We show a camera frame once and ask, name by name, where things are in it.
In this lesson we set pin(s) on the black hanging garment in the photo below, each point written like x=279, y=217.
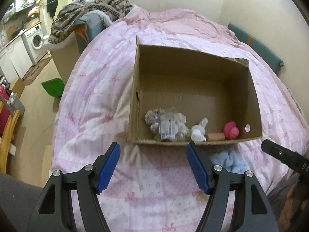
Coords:
x=52, y=4

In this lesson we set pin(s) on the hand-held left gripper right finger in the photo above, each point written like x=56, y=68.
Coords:
x=196, y=169

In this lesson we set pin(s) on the small white plush toy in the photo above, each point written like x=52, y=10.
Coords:
x=199, y=131

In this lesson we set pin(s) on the light blue fluffy cloth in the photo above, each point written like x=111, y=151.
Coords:
x=229, y=160

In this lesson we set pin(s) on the yellow wooden chair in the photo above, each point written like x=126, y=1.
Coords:
x=9, y=135

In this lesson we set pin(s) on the green dustpan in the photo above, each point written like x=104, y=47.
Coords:
x=53, y=88

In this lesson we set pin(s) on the person's leg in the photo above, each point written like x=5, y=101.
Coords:
x=280, y=188
x=17, y=198

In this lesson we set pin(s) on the clear plastic bag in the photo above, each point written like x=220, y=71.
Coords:
x=170, y=125

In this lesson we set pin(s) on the white washing machine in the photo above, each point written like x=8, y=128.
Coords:
x=35, y=41

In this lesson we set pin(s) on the brown cardboard box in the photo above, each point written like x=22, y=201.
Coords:
x=193, y=94

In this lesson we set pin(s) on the grey bin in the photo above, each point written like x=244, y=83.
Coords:
x=17, y=106

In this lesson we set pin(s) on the beige soft roll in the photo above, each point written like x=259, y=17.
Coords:
x=215, y=136

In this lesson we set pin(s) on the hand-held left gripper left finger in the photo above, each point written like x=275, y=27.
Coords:
x=108, y=169

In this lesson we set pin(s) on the grey patterned cloth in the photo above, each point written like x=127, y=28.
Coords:
x=151, y=119

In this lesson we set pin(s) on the person's right hand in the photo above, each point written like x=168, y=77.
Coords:
x=291, y=205

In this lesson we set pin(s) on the white kitchen cabinets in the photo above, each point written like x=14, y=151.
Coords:
x=13, y=60

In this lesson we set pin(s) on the grey patterned knit blanket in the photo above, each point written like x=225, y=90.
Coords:
x=94, y=9

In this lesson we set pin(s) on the pink patterned quilt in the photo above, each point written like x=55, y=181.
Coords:
x=101, y=101

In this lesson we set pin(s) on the person's right leg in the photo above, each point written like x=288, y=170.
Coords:
x=280, y=188

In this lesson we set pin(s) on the red suitcase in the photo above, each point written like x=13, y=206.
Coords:
x=3, y=111

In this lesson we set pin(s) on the patterned doormat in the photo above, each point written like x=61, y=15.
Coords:
x=36, y=71

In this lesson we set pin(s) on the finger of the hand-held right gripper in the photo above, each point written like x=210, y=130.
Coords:
x=277, y=151

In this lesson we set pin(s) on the person's left leg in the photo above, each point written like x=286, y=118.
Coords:
x=17, y=198

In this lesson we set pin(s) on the pink rubber duck toy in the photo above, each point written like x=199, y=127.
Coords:
x=231, y=131

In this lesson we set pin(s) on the teal headboard cushion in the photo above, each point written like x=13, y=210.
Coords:
x=256, y=46

